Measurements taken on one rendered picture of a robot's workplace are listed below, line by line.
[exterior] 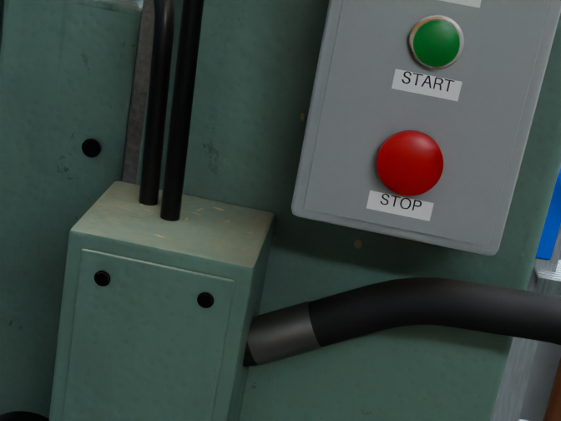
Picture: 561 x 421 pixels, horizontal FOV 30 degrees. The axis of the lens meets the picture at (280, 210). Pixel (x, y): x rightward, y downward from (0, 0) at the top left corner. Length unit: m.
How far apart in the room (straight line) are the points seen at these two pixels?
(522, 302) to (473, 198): 0.07
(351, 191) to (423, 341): 0.13
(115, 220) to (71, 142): 0.11
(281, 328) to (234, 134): 0.10
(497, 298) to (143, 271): 0.17
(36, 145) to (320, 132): 0.21
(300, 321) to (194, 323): 0.06
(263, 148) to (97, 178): 0.12
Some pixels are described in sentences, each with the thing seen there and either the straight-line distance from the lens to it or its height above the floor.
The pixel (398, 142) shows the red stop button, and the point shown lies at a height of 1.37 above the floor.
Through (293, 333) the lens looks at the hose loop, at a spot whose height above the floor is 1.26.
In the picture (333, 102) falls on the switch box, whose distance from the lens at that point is 0.48.
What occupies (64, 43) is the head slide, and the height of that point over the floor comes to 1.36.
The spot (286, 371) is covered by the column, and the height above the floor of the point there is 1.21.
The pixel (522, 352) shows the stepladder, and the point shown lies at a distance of 1.51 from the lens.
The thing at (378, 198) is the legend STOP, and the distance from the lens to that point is 0.49.
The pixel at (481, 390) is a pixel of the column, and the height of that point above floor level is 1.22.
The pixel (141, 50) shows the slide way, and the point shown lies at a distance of 0.59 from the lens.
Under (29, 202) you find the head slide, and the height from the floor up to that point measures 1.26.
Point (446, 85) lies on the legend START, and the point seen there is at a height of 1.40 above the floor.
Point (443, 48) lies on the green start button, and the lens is 0.47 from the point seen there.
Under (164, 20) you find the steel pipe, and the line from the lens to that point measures 0.52.
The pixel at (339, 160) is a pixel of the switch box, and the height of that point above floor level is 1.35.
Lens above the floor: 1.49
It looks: 20 degrees down
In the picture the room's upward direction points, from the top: 10 degrees clockwise
